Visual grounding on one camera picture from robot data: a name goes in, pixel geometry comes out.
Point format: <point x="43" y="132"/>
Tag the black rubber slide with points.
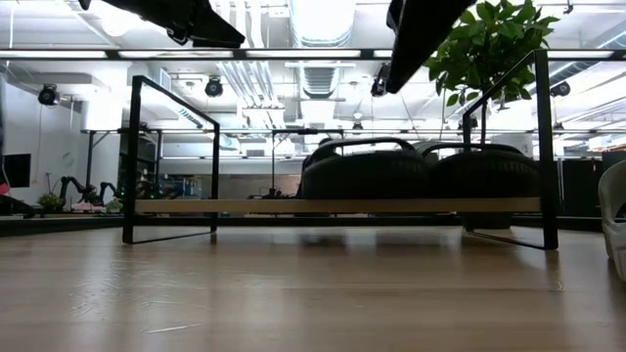
<point x="484" y="178"/>
<point x="364" y="181"/>

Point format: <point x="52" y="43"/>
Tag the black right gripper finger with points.
<point x="425" y="34"/>

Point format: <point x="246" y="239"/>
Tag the red object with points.
<point x="4" y="189"/>

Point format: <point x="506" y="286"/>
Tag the black background robot arm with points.
<point x="105" y="187"/>
<point x="68" y="182"/>

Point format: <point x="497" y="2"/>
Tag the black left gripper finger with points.
<point x="186" y="19"/>

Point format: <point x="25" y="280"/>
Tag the silver ventilation duct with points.
<point x="320" y="29"/>

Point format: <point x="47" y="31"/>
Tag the black overhead beam with lights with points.
<point x="367" y="54"/>

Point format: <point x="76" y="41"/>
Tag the black wall monitor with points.
<point x="17" y="171"/>

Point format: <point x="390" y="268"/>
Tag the black background frame stand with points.
<point x="308" y="131"/>

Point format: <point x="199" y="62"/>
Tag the white rubber slide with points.
<point x="616" y="234"/>

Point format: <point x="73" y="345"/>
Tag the black metal shoe rack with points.
<point x="293" y="206"/>

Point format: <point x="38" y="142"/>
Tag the small green potted plant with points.
<point x="51" y="201"/>

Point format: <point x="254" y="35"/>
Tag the black partition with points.
<point x="577" y="186"/>

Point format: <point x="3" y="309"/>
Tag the black ceiling spotlight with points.
<point x="213" y="88"/>
<point x="49" y="95"/>
<point x="560" y="89"/>
<point x="376" y="88"/>

